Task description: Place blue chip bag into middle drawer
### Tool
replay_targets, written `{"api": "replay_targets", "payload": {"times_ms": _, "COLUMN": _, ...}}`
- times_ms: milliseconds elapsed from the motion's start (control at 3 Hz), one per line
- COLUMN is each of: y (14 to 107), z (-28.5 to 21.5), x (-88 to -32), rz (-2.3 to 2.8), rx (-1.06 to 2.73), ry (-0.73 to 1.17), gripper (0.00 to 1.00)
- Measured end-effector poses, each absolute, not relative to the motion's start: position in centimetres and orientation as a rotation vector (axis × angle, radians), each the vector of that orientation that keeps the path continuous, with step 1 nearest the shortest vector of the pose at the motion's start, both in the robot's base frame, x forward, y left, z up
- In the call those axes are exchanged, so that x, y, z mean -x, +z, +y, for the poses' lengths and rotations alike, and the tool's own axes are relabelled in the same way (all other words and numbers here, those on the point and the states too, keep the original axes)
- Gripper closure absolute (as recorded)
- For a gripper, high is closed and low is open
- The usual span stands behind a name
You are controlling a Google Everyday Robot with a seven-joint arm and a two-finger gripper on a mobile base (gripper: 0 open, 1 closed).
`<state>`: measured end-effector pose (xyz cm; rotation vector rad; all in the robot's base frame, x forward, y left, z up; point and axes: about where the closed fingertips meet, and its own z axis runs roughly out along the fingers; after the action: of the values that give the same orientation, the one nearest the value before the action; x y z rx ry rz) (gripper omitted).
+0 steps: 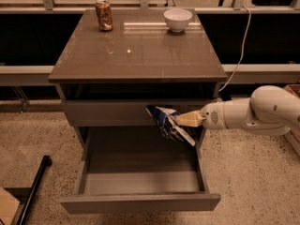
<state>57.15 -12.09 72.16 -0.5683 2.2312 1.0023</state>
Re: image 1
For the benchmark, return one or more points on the black metal bar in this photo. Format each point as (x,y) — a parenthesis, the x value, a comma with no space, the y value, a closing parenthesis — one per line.
(45,162)

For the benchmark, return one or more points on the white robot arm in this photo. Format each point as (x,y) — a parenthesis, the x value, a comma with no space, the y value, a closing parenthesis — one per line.
(270,110)

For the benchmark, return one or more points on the white bowl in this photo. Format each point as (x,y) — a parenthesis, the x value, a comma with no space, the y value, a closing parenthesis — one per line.
(177,19)

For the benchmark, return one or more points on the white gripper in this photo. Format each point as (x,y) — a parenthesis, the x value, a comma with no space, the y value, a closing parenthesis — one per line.
(212,117)

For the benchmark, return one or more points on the crushed brown soda can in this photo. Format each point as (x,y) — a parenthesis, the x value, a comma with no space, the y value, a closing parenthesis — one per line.
(104,15)

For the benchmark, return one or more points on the wooden board corner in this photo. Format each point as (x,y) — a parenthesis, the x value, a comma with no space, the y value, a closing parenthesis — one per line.
(8,207)

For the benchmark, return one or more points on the closed grey upper drawer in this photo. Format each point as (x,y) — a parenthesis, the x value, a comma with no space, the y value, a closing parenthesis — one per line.
(122,112)

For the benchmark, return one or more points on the open grey lower drawer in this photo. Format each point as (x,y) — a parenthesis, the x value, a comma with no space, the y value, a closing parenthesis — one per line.
(136,169)

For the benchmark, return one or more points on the blue chip bag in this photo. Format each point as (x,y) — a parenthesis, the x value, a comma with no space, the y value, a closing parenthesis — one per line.
(164,119)

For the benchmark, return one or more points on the grey drawer cabinet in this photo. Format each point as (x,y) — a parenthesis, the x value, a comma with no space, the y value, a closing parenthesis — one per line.
(140,58)

